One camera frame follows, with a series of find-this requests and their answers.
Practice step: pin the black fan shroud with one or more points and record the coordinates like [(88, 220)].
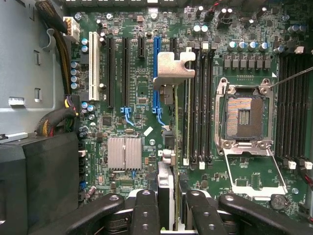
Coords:
[(44, 183)]

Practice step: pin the coin cell battery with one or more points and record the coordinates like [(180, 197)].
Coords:
[(280, 202)]

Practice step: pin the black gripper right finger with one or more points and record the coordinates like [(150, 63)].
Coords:
[(203, 218)]

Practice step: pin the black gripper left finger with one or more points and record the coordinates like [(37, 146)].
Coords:
[(144, 215)]

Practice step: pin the white expansion slot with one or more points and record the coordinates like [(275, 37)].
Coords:
[(94, 66)]

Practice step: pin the green motherboard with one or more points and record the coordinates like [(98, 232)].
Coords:
[(141, 85)]

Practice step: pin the blue expansion slot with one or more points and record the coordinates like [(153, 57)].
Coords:
[(156, 56)]

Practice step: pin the thin locking lever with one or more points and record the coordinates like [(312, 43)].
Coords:
[(293, 76)]

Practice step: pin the metal socket cover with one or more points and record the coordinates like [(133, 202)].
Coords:
[(259, 189)]

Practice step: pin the CPU socket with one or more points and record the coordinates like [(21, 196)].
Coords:
[(244, 117)]

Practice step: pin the black RAM slot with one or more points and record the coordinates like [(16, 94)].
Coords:
[(209, 110), (194, 110), (202, 110)]

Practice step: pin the silver chipset heatsink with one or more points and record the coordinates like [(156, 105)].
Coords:
[(124, 154)]

